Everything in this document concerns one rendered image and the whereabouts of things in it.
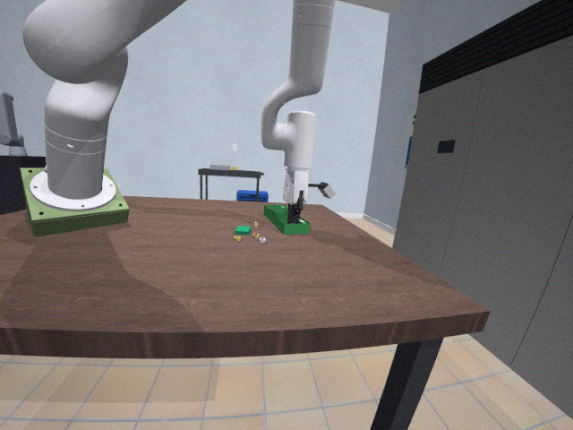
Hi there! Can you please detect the green bin rack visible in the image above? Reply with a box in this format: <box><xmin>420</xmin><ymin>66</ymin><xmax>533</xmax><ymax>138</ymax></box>
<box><xmin>264</xmin><ymin>205</ymin><xmax>311</xmax><ymax>235</ymax></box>

